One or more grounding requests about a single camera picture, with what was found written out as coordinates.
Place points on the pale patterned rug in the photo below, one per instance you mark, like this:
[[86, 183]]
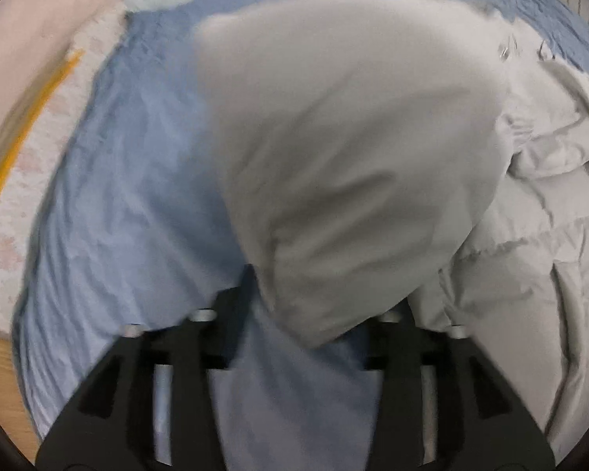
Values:
[[54, 122]]

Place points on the yellow strip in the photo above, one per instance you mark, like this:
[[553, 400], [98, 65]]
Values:
[[17, 147]]

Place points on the blue bed sheet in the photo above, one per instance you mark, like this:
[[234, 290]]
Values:
[[127, 181]]

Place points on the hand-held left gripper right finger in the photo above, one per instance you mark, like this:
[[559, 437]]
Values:
[[397, 348]]

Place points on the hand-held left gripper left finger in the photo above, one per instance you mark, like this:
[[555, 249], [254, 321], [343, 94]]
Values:
[[226, 326]]

